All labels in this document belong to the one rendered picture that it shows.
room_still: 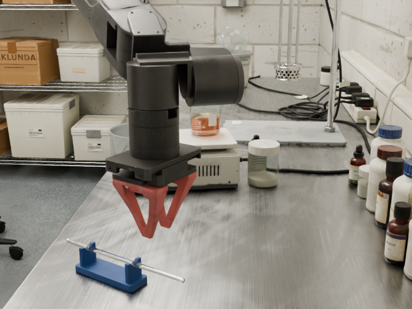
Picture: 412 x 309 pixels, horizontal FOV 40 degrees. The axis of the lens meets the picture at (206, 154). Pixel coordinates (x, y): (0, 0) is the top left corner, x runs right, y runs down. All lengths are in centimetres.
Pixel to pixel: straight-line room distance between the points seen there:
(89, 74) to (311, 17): 131
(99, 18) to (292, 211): 46
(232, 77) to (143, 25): 12
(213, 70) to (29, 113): 275
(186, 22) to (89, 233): 264
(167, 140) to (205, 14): 283
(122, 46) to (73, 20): 292
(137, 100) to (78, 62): 267
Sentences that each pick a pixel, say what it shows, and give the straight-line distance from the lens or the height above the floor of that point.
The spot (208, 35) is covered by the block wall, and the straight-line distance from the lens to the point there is 344.
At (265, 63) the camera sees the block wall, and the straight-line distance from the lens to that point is 345.
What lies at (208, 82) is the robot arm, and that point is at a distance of 62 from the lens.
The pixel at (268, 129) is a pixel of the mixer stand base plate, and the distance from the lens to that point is 144.
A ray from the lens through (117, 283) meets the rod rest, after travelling 74.
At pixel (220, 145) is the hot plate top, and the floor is 84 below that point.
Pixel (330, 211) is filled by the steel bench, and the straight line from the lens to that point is 99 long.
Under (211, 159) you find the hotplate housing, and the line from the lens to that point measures 103.
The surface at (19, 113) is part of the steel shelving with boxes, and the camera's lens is 336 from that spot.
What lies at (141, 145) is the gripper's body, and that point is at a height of 95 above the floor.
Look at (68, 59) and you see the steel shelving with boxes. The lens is 330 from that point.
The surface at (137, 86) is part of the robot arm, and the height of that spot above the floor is 102.
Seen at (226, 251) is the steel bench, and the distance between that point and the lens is 83.
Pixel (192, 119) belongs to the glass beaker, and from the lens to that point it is 107.
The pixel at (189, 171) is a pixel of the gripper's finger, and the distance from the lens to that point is 66.
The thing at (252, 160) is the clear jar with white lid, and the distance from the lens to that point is 106.
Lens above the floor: 113
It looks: 17 degrees down
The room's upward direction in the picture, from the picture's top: straight up
